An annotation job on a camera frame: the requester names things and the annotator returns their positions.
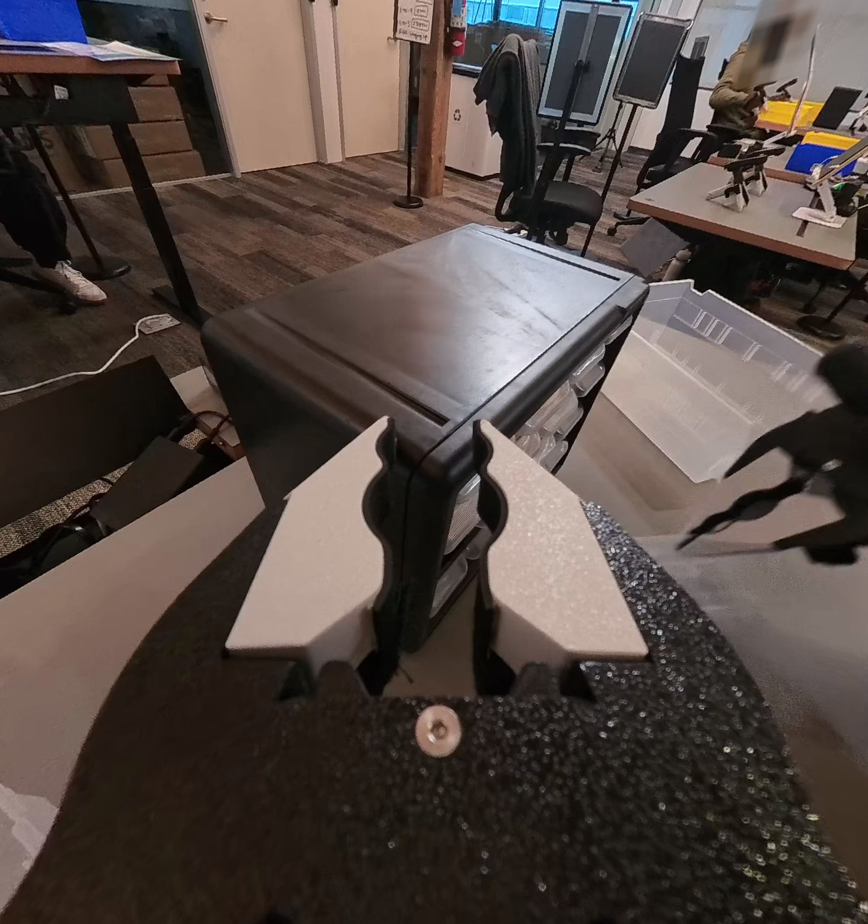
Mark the yellow bin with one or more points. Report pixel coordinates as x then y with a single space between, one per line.
787 112

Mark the wooden-top desk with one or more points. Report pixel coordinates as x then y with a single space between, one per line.
80 66

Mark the red fire extinguisher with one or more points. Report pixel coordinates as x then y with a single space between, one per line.
457 40

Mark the white floor outlet box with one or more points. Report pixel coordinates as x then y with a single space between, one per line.
156 323

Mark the large clear plastic bin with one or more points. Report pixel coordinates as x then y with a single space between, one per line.
694 375
1 844

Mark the black chair base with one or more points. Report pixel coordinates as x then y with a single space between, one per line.
15 283

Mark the loose papers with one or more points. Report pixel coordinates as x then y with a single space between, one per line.
116 49

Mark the brown cardboard boxes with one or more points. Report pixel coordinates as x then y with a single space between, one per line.
160 137

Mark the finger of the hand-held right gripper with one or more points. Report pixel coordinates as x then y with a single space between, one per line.
809 433
802 505

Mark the wooden post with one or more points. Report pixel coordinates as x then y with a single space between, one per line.
434 108

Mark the dark bag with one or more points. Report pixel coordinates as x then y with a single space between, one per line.
30 570

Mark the wood-edged grey table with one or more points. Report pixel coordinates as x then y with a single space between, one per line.
694 209

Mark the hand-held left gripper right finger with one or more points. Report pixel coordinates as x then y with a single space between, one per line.
564 577

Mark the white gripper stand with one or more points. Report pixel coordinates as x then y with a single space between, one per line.
737 195

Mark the black screen on stand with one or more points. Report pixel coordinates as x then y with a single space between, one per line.
585 65
650 61

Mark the white door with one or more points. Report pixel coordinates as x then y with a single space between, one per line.
369 86
261 86

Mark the black tablet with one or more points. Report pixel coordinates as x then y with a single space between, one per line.
838 108

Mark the grey jacket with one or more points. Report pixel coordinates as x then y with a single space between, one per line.
510 101

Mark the sign on black pole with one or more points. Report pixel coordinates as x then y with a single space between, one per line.
414 18

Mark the white tablet stand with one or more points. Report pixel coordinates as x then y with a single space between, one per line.
824 215

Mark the white recycling bin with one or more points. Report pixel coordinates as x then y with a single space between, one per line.
470 130

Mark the black power bank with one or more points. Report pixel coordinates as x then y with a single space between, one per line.
145 476

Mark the black drawer cabinet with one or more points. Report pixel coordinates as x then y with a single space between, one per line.
419 325

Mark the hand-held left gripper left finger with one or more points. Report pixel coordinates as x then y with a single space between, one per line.
311 570

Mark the black flat case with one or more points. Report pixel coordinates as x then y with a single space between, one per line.
66 433

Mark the blue plastic bin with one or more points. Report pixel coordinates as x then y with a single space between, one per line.
30 21
831 151

